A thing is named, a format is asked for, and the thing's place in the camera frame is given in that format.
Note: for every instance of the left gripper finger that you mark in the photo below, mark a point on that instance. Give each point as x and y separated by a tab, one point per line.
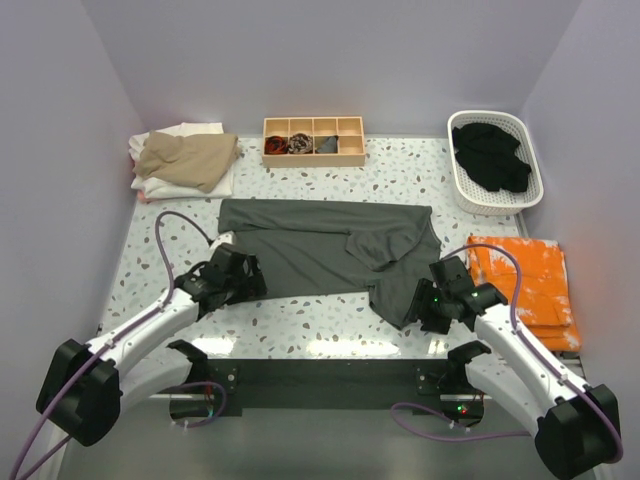
246	291
256	280

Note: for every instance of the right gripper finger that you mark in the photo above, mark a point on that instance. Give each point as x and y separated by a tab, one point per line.
422	298
411	317

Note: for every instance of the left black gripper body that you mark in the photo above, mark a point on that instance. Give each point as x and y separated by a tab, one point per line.
230	286

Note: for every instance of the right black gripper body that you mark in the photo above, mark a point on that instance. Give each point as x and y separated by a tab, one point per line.
438	317

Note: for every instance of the dark grey t-shirt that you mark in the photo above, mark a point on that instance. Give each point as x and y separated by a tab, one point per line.
308	248

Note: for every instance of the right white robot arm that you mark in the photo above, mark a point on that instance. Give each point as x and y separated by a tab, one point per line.
530	360

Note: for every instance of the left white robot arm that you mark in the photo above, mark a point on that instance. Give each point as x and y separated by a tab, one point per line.
140	340

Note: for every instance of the orange tie-dye folded shirt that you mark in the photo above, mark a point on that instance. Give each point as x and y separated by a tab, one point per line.
543	303

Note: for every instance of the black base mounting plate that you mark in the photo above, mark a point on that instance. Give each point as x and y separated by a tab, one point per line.
339	384

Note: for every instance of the white perforated laundry basket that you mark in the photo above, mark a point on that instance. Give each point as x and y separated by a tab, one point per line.
474	199

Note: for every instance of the beige folded shirt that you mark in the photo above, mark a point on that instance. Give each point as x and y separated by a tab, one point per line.
196	161

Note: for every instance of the white folded shirt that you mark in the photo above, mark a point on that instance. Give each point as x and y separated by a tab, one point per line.
152	189

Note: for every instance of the orange black rolled item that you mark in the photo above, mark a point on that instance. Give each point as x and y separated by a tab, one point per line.
276	145

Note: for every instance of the black garment in basket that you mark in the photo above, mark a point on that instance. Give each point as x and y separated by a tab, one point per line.
488	155

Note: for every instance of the wooden compartment tray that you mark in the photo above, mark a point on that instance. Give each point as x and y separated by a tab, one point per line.
351	147

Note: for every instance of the brown patterned rolled item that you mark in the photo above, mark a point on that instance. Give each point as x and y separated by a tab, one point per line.
300	144

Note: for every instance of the dark grey folded item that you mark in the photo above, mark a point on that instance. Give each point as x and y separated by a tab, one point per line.
326	145

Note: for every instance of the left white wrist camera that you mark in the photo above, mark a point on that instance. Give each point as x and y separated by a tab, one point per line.
226	238

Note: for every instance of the aluminium rail frame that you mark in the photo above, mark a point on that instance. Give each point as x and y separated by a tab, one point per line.
573	431

